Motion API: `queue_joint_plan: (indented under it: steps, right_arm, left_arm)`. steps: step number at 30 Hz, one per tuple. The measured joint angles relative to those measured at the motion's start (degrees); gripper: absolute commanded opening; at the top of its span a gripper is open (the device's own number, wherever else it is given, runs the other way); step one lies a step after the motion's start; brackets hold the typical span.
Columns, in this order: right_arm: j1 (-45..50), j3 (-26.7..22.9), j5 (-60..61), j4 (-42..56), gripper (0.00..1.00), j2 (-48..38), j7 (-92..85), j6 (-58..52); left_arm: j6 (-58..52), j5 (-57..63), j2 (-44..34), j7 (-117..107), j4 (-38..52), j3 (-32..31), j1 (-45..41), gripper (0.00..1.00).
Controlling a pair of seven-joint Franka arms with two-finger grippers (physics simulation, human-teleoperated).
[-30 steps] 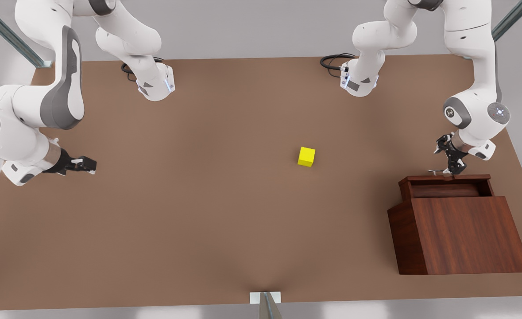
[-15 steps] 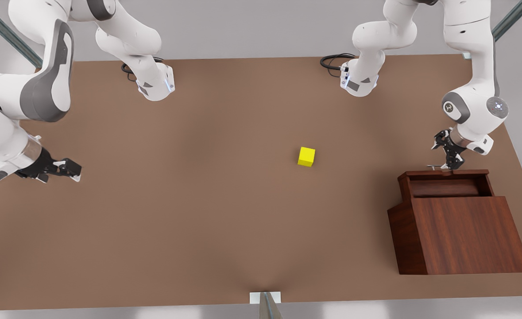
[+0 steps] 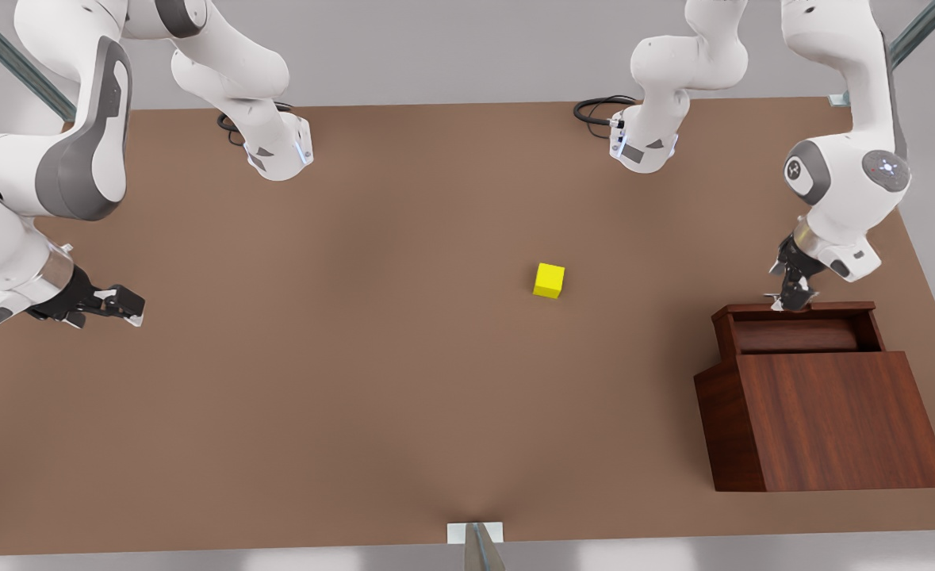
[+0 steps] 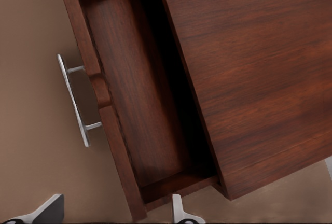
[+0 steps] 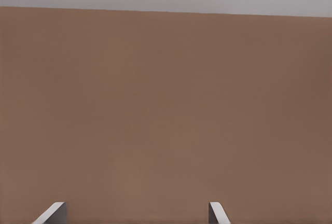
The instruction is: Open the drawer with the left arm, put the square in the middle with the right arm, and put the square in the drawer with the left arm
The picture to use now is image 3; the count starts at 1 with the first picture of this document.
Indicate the dark wooden drawer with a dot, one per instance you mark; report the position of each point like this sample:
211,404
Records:
792,336

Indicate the yellow square cube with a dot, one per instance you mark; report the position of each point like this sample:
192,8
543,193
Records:
549,281

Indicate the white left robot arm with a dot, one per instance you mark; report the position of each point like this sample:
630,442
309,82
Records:
840,174

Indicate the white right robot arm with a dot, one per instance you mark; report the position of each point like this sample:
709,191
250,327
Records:
7,166

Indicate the dark wooden cabinet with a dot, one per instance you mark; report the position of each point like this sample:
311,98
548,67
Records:
840,420

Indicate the silver frame post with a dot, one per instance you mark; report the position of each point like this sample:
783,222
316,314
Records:
479,547
915,28
15,67

